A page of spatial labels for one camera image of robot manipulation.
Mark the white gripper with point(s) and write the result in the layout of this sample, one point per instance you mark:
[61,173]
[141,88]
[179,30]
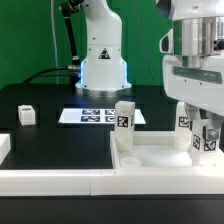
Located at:
[199,88]

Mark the white square table top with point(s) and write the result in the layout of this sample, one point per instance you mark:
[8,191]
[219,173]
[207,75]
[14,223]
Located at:
[156,149]

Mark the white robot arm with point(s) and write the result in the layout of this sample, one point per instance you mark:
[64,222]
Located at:
[193,62]

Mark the sheet of fiducial markers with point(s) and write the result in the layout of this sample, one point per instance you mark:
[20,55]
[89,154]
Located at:
[87,116]

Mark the white front fence wall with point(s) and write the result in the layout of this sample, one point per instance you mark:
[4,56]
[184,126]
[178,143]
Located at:
[196,180]

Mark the white fence wall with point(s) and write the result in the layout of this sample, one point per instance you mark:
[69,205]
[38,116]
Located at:
[196,180]
[5,146]

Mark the white left fence wall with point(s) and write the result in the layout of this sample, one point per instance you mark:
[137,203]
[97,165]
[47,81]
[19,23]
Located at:
[5,146]

